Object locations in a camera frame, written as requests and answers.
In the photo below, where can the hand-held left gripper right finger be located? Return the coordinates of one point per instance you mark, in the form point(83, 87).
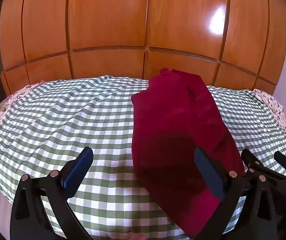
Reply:
point(209, 172)

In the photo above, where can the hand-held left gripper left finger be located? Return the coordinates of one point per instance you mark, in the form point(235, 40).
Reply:
point(79, 166)

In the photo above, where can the red garment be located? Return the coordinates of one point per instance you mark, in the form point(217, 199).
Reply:
point(178, 120)

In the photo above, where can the green white checkered blanket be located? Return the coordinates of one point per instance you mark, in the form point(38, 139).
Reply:
point(70, 115)

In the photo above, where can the wooden wardrobe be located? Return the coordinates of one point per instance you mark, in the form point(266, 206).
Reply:
point(123, 17)

